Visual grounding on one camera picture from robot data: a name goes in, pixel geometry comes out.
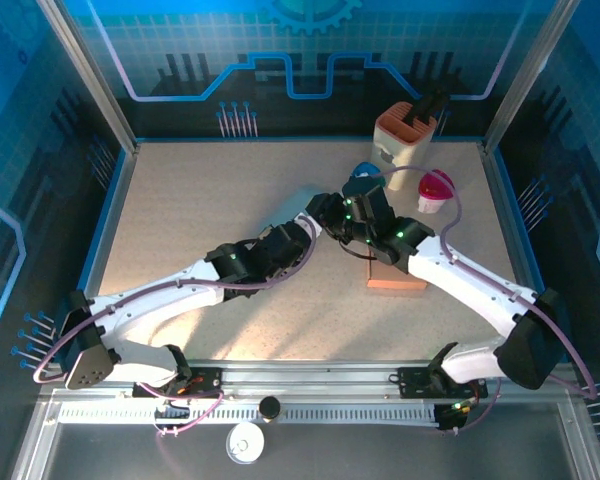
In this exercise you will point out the pink yogurt cup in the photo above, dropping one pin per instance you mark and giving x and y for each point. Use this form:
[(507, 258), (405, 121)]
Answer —
[(436, 187)]

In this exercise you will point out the light blue paper box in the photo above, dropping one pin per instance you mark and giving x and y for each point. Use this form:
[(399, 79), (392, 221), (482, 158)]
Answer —
[(292, 205)]

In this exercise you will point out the aluminium frame rail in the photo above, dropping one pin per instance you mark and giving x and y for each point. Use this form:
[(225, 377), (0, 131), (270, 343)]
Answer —
[(305, 380)]

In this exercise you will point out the aluminium frame post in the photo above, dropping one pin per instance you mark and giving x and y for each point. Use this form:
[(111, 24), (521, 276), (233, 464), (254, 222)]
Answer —
[(522, 85), (96, 85)]

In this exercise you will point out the black round knob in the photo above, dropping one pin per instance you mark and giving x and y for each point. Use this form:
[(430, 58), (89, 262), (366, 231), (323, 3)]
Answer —
[(270, 409)]

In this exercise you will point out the white round cap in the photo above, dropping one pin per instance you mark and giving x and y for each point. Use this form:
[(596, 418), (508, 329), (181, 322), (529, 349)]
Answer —
[(245, 442)]

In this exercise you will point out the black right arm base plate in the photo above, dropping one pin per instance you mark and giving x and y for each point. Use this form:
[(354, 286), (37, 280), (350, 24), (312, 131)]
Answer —
[(415, 382)]

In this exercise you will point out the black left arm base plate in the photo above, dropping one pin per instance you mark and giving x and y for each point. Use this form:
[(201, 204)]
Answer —
[(207, 382)]

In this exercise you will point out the beige knife block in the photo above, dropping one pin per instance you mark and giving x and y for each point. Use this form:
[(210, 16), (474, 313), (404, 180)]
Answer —
[(405, 150)]

